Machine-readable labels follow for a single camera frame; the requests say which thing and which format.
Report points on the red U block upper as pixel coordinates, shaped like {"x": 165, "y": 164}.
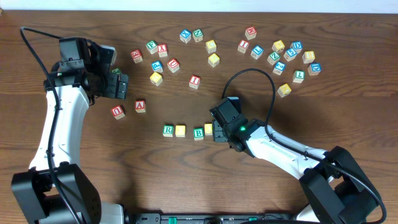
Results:
{"x": 173, "y": 65}

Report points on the green F block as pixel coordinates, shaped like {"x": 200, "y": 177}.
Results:
{"x": 152, "y": 47}

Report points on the red i block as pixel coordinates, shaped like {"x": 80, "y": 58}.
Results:
{"x": 194, "y": 82}
{"x": 243, "y": 46}

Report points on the green R block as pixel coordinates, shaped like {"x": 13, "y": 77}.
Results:
{"x": 168, "y": 130}

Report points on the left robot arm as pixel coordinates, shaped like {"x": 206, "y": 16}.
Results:
{"x": 55, "y": 189}

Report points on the red A block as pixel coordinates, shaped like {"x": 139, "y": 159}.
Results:
{"x": 140, "y": 106}

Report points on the blue D block right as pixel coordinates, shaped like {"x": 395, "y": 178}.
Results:
{"x": 314, "y": 69}

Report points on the blue X block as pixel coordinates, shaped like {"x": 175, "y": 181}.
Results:
{"x": 185, "y": 36}

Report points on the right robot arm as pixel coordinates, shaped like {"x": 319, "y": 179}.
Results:
{"x": 337, "y": 189}

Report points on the green Z block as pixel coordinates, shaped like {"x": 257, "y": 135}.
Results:
{"x": 273, "y": 58}

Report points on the yellow block mid centre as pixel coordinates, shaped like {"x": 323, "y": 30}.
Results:
{"x": 213, "y": 60}

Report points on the green J block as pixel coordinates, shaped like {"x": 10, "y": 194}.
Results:
{"x": 116, "y": 71}

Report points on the blue D block upper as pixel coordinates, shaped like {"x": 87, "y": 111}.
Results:
{"x": 296, "y": 46}

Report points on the red G block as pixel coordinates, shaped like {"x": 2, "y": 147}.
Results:
{"x": 136, "y": 56}

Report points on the black mounting rail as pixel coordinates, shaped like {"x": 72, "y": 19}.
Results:
{"x": 157, "y": 218}

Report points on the red U block lower left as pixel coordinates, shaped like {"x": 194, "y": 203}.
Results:
{"x": 118, "y": 112}

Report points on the red u block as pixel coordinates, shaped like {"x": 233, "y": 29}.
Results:
{"x": 173, "y": 65}
{"x": 118, "y": 112}

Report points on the blue d block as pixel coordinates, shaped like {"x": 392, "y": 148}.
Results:
{"x": 314, "y": 69}
{"x": 296, "y": 46}

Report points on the yellow K side block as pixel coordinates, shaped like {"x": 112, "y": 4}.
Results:
{"x": 208, "y": 128}

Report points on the red H block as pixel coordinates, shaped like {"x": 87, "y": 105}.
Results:
{"x": 250, "y": 33}

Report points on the yellow block ball side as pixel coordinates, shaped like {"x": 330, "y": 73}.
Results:
{"x": 278, "y": 46}

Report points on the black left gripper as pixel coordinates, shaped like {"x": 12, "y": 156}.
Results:
{"x": 117, "y": 85}

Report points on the red I block right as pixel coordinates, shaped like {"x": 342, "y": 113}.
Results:
{"x": 243, "y": 46}

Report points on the green B block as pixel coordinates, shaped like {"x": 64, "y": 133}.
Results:
{"x": 198, "y": 134}

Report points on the yellow block upper centre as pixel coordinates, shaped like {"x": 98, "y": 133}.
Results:
{"x": 211, "y": 46}

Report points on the red I block centre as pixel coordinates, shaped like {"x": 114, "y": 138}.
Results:
{"x": 194, "y": 82}

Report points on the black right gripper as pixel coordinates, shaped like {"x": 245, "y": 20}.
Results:
{"x": 218, "y": 132}

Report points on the yellow O block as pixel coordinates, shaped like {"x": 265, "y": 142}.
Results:
{"x": 180, "y": 131}

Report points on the yellow block far right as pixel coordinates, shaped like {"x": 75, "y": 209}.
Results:
{"x": 308, "y": 57}

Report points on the blue L block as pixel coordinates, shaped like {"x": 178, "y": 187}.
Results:
{"x": 256, "y": 52}

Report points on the red Y block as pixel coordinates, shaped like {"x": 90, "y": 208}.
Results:
{"x": 162, "y": 50}

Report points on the yellow G block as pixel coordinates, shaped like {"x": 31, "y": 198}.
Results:
{"x": 156, "y": 79}

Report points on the green L block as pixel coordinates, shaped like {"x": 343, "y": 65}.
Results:
{"x": 299, "y": 76}

